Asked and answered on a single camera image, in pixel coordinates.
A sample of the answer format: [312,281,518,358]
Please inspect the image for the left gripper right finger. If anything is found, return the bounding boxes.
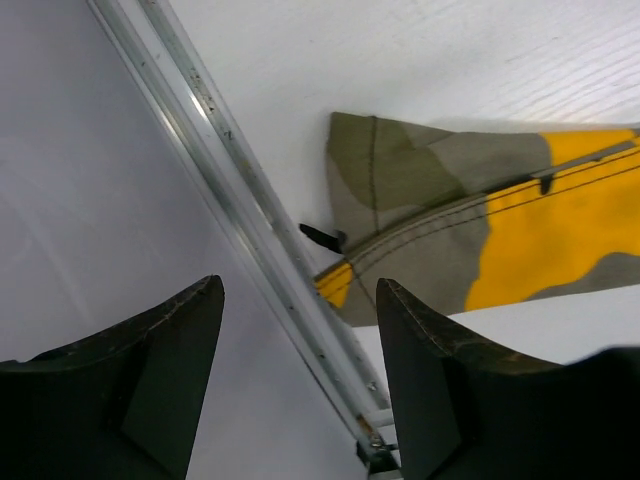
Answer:
[376,279,639,479]

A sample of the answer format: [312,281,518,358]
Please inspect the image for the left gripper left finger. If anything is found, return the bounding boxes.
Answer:
[1,275,225,479]

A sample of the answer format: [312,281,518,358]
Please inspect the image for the yellow camouflage trousers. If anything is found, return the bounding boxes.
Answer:
[301,112,639,327]

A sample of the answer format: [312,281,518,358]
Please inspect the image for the aluminium table edge rail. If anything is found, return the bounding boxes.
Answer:
[91,1,401,479]

